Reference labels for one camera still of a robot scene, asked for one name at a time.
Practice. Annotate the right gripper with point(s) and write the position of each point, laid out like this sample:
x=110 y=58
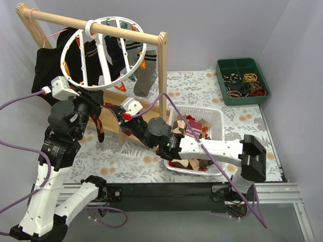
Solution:
x=121 y=117

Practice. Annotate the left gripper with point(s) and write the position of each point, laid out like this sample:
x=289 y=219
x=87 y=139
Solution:
x=92 y=100

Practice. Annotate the orange clothes clip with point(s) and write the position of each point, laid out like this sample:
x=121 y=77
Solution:
x=121 y=87

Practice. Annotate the white round clip hanger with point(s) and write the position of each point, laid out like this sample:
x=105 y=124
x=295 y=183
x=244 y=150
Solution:
x=104 y=80

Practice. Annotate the maroon beige purple striped sock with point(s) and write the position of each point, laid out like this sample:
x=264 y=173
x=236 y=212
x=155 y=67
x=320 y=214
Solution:
x=108 y=105

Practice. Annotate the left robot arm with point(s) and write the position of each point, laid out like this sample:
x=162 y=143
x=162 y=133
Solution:
x=44 y=219

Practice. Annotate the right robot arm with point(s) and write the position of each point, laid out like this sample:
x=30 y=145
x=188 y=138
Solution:
x=247 y=154

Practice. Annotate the teal clothes clip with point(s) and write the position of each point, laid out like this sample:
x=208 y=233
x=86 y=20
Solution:
x=132 y=78

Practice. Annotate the red yellow argyle sock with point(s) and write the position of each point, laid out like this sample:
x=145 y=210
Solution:
x=99 y=129

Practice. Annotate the black sock brown stripes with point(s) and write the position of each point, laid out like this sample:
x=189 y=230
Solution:
x=93 y=66

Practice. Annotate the grey striped sock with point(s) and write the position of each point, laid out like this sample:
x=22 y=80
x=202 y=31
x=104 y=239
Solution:
x=147 y=76
x=133 y=49

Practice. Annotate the navy sock green toe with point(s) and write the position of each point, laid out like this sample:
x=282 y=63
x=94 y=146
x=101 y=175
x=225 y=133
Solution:
x=116 y=55

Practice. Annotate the beige sock in basket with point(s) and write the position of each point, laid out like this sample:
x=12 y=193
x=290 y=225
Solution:
x=200 y=128

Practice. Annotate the red sock in basket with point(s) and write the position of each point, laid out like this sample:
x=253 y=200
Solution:
x=190 y=164

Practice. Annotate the white plastic laundry basket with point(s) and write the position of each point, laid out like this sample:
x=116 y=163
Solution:
x=215 y=132

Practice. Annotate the brown sock in basket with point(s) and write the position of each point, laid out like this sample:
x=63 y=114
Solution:
x=204 y=164

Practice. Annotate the floral table mat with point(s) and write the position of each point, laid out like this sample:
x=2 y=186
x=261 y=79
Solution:
x=132 y=163

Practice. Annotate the green compartment tray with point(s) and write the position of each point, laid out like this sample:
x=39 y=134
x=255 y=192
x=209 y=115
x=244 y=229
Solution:
x=241 y=82

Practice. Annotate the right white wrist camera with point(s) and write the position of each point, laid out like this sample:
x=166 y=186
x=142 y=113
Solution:
x=131 y=107

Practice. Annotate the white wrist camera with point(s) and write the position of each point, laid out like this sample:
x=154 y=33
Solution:
x=60 y=90
x=131 y=107

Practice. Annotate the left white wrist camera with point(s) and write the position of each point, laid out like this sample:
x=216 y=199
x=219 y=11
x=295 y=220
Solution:
x=60 y=90

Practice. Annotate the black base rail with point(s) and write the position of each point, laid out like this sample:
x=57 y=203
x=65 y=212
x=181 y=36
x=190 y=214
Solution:
x=168 y=197

